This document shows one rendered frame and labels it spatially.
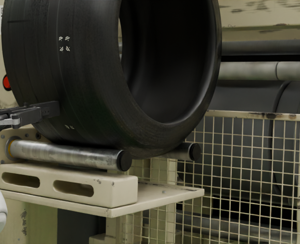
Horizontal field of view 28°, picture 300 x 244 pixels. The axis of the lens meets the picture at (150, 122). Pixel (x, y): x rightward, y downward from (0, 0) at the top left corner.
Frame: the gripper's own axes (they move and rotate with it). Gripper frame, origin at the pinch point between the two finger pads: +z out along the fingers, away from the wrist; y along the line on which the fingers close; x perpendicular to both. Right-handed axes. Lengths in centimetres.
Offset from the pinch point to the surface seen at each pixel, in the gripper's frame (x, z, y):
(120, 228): 46, 54, 28
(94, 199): 19.4, 6.4, -5.9
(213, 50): -9, 48, -11
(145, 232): 61, 90, 45
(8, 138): 9.1, 10.5, 23.9
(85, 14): -18.5, 3.9, -9.1
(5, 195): 21.9, 6.1, 21.8
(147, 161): 35, 94, 45
